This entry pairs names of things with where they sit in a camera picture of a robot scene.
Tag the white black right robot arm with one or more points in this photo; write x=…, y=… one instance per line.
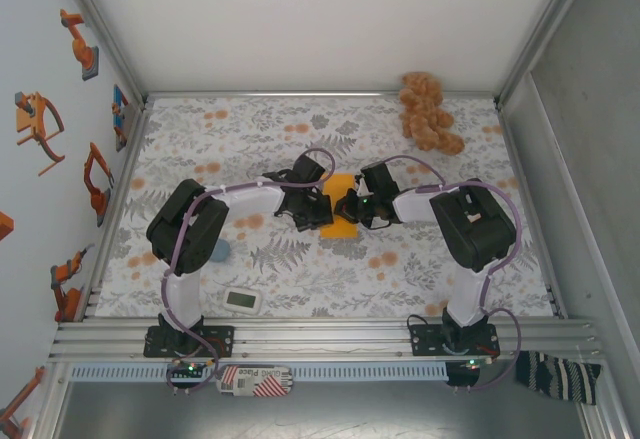
x=467, y=299

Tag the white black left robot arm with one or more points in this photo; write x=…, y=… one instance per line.
x=182, y=299

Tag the floral patterned table mat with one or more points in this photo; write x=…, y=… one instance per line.
x=300, y=269

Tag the blue sponge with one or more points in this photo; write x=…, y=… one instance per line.
x=222, y=253

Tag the brown teddy bear plush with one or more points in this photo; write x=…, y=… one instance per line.
x=425, y=114

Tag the white digital timer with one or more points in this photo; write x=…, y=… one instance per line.
x=242, y=300

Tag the red white striped label card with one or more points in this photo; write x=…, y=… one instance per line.
x=255, y=381

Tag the black controller board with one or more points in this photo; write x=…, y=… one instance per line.
x=187, y=370
x=460, y=374

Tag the black white striped sock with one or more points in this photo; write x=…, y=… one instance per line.
x=555, y=376

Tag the orange claw sticker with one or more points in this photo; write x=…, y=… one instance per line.
x=32, y=119

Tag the orange block sticker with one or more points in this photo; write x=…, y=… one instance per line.
x=5, y=226

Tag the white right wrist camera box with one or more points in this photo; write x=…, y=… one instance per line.
x=362, y=189

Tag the thin aluminium frame rail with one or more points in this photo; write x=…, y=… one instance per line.
x=320, y=94

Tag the wide aluminium extrusion rail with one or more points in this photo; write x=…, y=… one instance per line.
x=325, y=339

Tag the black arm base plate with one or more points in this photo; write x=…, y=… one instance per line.
x=225, y=341
x=420, y=341

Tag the blue orange wall sticker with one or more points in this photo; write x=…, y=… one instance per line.
x=119, y=109

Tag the aluminium frame post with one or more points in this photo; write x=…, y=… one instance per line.
x=541, y=34
x=107, y=34

